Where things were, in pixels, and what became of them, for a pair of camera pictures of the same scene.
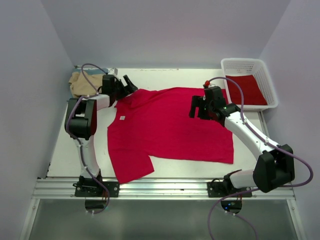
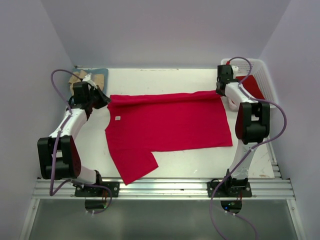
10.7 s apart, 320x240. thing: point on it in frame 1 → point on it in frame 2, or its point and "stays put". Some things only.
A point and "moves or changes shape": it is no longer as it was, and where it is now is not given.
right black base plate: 218,189 stays put
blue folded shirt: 92,71 stays put
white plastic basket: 243,66 stays put
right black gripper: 196,102 → 219,92
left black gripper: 129,89 → 104,100
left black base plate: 95,189 stays put
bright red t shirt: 154,124 moves or changes shape
